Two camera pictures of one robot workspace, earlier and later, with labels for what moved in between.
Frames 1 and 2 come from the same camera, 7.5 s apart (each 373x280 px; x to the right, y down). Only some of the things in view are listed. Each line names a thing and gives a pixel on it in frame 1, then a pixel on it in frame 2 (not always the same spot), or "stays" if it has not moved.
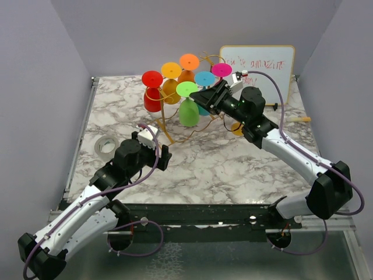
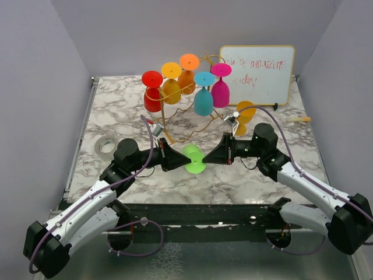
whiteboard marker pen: [298, 119] stays
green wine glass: [189, 112] to [194, 152]
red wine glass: [152, 80] stays
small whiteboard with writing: [277, 60] stays
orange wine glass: [188, 62] stays
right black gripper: [206, 98] to [224, 153]
